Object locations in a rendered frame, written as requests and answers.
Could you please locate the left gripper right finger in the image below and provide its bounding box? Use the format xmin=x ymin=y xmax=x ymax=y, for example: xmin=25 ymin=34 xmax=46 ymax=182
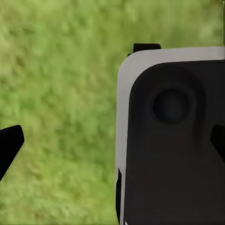
xmin=210 ymin=124 xmax=225 ymax=162

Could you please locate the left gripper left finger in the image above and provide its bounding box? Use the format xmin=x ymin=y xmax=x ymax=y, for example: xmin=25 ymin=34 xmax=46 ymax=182
xmin=0 ymin=125 xmax=24 ymax=181

